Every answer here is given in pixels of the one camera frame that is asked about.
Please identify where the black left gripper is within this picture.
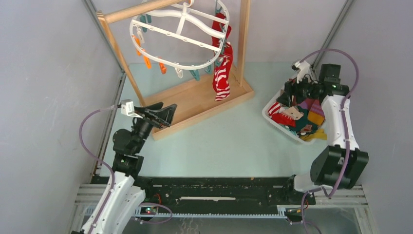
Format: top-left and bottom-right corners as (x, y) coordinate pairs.
(132, 102), (177, 153)

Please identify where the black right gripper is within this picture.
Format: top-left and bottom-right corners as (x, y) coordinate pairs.
(276, 72), (318, 108)

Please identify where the red white striped sock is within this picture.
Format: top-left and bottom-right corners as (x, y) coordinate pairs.
(212, 56), (232, 101)

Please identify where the red Santa sock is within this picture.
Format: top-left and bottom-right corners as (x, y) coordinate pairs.
(223, 42), (233, 71)
(212, 12), (232, 47)

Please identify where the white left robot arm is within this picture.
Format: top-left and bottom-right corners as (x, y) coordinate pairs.
(78, 99), (178, 234)

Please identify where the pile of colourful socks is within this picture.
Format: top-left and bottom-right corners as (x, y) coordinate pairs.
(267, 94), (328, 142)

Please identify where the wooden hanger stand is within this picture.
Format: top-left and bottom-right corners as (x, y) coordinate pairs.
(95, 0), (254, 140)

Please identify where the white oval clip hanger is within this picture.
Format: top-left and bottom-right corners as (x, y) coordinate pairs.
(129, 0), (230, 72)

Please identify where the white laundry basket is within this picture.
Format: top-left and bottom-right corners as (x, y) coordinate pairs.
(262, 82), (326, 145)

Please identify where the orange clothespin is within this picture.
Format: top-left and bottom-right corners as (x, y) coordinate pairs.
(142, 54), (152, 70)
(158, 62), (167, 75)
(132, 35), (142, 56)

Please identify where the teal clothespin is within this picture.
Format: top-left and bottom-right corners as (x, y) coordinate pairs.
(139, 15), (147, 33)
(189, 69), (200, 81)
(204, 64), (215, 75)
(214, 2), (223, 15)

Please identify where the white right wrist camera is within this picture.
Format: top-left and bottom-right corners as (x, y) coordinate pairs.
(291, 60), (313, 84)

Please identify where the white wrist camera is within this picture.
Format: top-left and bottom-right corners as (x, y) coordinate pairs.
(291, 60), (313, 84)
(117, 99), (143, 118)

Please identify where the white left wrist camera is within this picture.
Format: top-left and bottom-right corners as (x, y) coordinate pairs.
(117, 99), (143, 118)

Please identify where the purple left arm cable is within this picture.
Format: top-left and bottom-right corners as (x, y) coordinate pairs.
(79, 106), (173, 234)

